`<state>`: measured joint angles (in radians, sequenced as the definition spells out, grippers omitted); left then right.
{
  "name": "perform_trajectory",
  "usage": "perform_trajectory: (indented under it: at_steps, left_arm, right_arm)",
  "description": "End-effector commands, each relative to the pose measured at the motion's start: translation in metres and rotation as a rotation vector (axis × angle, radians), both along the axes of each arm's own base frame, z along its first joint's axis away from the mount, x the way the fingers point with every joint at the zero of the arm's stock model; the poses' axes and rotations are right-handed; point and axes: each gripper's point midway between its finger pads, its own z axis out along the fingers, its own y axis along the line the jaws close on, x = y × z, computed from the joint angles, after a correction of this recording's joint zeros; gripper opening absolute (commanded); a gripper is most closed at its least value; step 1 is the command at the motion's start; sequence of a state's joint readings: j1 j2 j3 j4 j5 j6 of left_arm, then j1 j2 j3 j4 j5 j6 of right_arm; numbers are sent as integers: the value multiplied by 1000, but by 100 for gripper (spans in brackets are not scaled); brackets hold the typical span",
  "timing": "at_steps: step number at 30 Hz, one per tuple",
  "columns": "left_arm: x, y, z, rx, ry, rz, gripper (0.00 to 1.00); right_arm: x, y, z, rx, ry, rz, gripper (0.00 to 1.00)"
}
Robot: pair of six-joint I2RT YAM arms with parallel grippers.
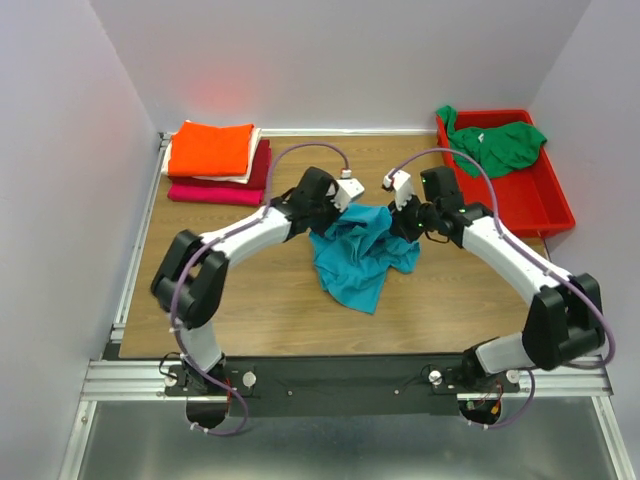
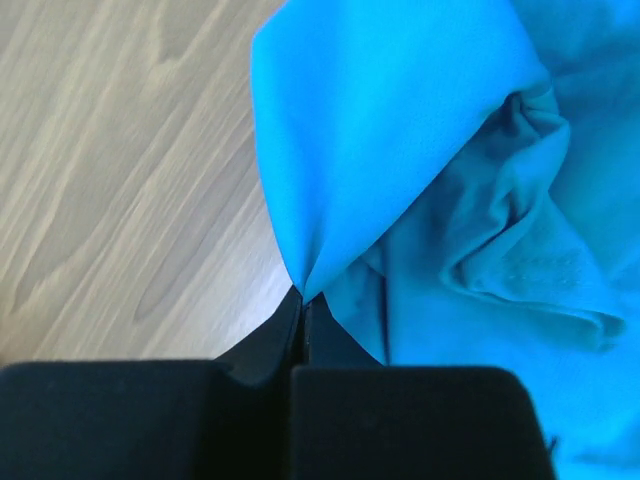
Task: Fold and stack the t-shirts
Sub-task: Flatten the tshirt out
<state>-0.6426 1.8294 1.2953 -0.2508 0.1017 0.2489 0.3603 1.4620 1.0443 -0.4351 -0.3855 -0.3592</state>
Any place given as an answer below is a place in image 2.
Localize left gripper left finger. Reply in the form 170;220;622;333
1;290;302;479

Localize teal blue t shirt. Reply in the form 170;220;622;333
250;1;639;479

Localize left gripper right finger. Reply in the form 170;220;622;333
289;297;555;479

